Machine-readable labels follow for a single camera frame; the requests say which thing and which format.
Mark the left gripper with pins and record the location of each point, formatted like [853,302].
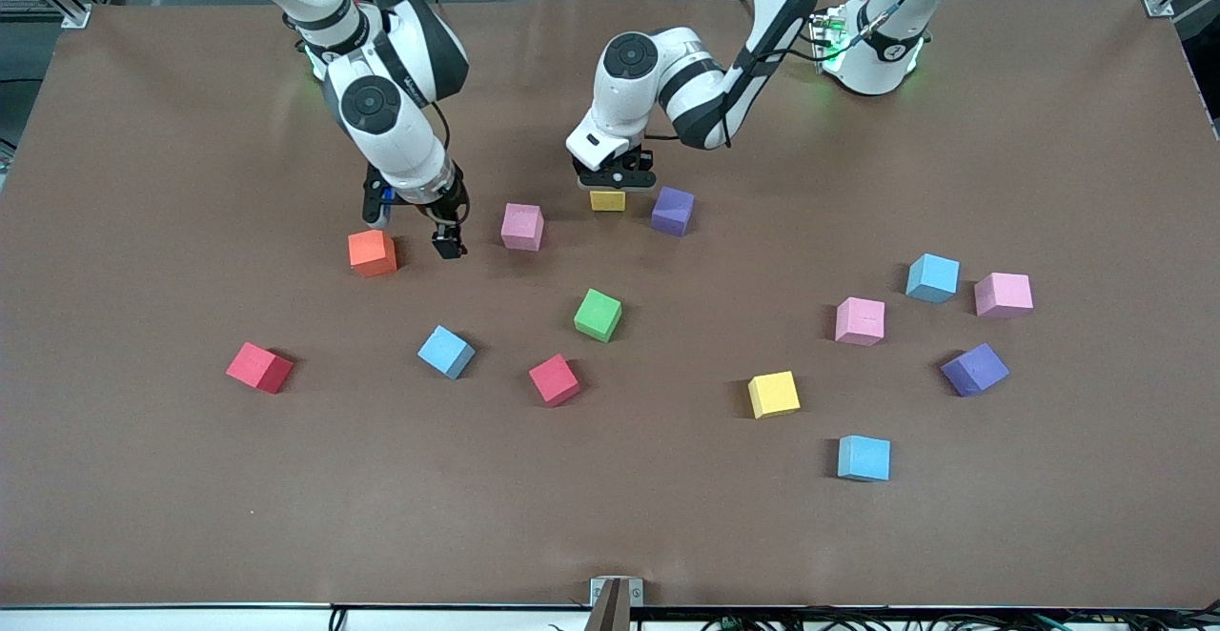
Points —
[628,161]

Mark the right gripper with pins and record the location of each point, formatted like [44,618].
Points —
[444,211]

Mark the yellow foam cube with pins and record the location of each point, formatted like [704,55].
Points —
[608,201]
[773,394]

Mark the purple foam cube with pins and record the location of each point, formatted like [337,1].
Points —
[673,210]
[974,369]

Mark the orange foam cube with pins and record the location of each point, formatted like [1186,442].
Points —
[372,254]

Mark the blue foam cube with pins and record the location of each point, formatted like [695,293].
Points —
[932,277]
[445,351]
[864,457]

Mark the green foam cube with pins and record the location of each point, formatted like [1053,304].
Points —
[598,315]

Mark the pink foam cube with slit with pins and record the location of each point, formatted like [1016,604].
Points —
[860,320]

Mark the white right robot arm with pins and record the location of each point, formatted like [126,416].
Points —
[381,135]

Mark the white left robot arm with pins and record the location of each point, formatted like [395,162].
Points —
[629,102]

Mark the red foam cube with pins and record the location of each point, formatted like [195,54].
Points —
[554,379]
[257,366]

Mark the metal table edge bracket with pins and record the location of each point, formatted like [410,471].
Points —
[634,591]

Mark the white table edge rail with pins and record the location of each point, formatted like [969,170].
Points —
[191,620]

